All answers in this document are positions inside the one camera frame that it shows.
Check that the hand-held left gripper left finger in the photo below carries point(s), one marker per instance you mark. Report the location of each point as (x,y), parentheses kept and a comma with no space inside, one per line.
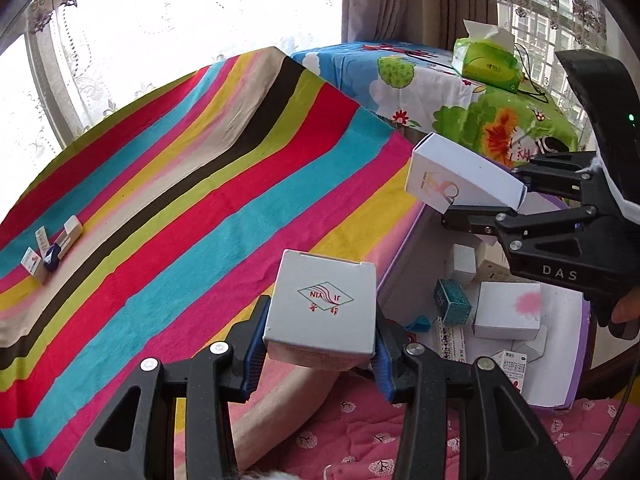
(252,360)

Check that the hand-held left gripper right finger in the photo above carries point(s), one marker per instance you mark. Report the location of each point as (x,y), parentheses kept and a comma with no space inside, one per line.
(385,365)

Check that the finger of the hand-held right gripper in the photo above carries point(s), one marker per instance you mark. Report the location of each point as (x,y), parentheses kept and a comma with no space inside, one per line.
(480,220)
(565,175)

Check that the long white box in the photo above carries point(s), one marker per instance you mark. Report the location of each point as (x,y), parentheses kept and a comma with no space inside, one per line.
(465,170)

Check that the white barcode medicine box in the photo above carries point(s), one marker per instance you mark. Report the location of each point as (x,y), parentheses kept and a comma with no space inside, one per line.
(450,342)

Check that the small white logo box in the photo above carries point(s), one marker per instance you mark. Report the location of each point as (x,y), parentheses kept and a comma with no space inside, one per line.
(320,310)

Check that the teal box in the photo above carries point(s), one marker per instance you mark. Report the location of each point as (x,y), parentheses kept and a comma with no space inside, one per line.
(452,302)

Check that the white box with pink stain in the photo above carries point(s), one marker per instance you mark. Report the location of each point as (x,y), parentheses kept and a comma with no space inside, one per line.
(505,315)

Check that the purple storage box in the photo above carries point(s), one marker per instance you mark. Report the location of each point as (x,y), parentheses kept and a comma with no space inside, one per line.
(580,355)

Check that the white and blue medicine box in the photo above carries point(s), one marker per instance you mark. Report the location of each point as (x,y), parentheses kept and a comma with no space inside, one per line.
(510,369)

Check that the person's right hand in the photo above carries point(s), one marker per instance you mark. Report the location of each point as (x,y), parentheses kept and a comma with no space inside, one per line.
(630,310)

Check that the small plain white box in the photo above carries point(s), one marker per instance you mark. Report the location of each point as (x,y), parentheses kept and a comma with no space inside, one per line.
(464,260)

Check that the white text-print box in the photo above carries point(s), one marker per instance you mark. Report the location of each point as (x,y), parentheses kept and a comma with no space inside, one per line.
(492,262)

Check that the pink floral quilt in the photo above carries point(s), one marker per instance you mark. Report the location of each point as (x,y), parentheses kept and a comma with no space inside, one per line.
(475,440)

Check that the green tissue pack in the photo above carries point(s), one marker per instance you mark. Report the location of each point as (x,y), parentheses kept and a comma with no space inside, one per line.
(487,62)

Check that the cartoon printed tablecloth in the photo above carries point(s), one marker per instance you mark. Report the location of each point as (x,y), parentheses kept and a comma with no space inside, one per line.
(400,80)

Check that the striped colourful blanket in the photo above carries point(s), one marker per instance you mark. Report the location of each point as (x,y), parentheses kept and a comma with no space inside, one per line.
(175,210)

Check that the white lace curtain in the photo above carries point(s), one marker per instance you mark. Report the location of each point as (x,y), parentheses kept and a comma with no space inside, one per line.
(175,20)
(550,5)

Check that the narrow white box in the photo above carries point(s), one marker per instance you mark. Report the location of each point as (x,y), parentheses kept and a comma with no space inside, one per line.
(71,230)

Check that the dark blue small item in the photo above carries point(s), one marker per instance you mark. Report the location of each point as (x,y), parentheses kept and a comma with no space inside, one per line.
(51,257)

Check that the small red-print white box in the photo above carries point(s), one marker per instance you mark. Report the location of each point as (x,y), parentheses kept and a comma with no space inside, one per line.
(31,261)

